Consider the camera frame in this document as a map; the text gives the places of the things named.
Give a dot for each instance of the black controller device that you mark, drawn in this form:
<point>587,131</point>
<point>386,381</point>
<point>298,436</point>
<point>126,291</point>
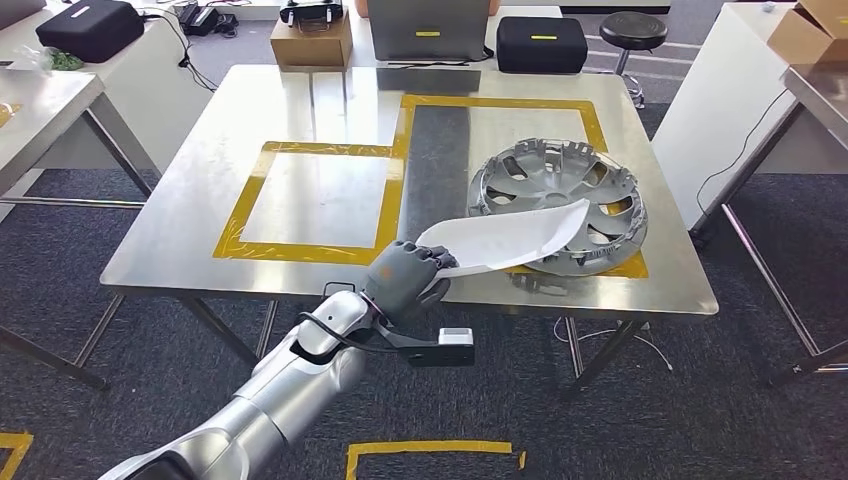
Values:
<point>311,13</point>

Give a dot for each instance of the white cabinet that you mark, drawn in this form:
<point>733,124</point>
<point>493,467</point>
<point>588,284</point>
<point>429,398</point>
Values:
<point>715,106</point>

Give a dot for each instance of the clear plastic bag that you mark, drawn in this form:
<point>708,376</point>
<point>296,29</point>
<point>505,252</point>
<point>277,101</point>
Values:
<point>30,60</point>

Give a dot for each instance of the person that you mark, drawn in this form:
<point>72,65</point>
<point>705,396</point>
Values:
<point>361,8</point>

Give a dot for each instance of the black round stool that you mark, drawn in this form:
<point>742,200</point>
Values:
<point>632,30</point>

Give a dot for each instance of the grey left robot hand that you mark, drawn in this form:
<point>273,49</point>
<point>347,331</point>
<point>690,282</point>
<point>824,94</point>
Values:
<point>397,275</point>

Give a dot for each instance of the white curved plastic part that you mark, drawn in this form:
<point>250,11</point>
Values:
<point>503,235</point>

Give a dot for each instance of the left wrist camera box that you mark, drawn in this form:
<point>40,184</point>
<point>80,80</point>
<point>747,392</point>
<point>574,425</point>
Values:
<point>437,351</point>

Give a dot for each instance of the black power adapter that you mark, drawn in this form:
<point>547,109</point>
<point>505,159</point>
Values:
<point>199,20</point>

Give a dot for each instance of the cardboard box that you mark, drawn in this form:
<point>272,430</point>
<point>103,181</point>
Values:
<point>311,50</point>
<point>802,36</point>

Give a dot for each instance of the small green object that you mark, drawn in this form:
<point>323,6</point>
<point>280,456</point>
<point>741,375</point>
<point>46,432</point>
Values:
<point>66,61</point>

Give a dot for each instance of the steel workbench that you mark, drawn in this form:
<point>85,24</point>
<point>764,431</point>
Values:
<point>40,112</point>
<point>199,199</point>
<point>821,93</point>

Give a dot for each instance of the silver wheel hubcap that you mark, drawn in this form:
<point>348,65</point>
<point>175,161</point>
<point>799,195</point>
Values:
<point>550,172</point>

